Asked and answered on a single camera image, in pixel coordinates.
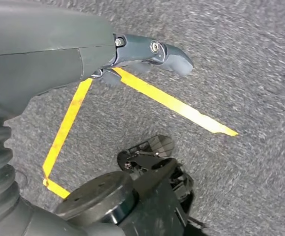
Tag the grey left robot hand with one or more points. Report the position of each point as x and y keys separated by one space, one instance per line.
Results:
x=34 y=49

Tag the yellow floor tape marking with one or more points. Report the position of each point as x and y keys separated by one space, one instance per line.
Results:
x=63 y=130

